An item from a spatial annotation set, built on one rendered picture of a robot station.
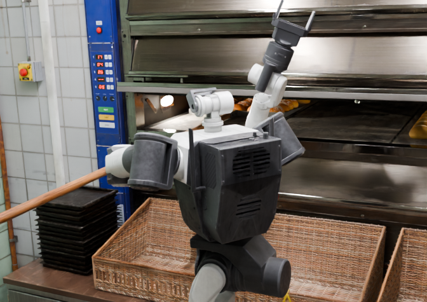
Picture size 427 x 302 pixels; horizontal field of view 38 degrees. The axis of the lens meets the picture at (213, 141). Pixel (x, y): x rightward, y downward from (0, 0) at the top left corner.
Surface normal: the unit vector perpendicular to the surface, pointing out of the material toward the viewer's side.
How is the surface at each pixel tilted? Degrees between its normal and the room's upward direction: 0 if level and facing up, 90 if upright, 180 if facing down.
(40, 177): 90
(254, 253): 45
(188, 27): 90
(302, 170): 70
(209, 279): 90
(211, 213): 90
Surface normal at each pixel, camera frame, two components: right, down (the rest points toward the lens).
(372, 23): -0.44, 0.22
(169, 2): -0.43, -0.13
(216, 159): -0.87, 0.15
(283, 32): -0.03, 0.34
